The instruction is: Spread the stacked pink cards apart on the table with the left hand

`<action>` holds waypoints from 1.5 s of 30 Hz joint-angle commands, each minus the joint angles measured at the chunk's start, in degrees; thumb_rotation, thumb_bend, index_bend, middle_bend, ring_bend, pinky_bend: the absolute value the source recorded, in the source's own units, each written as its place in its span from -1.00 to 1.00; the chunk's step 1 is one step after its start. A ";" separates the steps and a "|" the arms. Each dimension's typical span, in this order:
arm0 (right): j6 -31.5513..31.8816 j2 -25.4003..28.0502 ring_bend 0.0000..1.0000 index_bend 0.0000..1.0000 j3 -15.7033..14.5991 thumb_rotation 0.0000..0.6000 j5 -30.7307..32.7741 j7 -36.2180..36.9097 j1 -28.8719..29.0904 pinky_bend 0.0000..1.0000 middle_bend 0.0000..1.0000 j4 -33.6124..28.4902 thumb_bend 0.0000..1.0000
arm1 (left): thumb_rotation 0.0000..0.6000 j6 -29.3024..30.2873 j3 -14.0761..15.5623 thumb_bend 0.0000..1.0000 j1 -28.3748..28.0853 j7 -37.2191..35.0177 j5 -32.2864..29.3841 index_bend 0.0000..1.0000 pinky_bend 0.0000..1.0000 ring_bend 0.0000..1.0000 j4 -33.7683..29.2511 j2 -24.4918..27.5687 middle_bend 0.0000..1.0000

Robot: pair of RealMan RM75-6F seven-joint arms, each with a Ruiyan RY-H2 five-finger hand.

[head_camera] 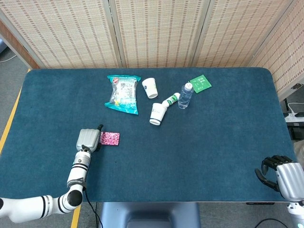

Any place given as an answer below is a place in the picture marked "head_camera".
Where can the blue-banded white paper cup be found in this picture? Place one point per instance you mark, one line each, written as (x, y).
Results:
(157, 113)

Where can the pink patterned tile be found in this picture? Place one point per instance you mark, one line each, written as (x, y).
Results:
(110, 139)

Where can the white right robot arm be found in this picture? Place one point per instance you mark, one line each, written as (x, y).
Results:
(295, 213)

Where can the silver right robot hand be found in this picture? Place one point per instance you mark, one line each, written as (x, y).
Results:
(289, 178)

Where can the teal snack bag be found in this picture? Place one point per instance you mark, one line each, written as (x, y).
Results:
(123, 95)

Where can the brown wooden panel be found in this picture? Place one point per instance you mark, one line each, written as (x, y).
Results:
(14, 42)

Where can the plain white paper cup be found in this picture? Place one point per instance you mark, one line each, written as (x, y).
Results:
(150, 88)

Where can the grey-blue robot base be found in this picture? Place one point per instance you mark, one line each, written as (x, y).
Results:
(149, 213)

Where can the green sachet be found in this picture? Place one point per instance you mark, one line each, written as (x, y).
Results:
(202, 83)

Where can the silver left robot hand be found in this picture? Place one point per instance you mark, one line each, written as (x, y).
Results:
(88, 139)

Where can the green white drink bottle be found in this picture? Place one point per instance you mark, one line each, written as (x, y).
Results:
(172, 99)

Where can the woven bamboo screen panel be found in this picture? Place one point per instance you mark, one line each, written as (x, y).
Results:
(59, 31)
(289, 59)
(156, 31)
(237, 31)

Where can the clear water bottle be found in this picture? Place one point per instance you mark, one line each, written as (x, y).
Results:
(185, 97)

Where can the white power strip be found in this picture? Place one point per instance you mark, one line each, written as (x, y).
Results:
(294, 116)

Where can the blue felt table cover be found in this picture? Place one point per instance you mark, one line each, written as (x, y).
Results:
(190, 154)

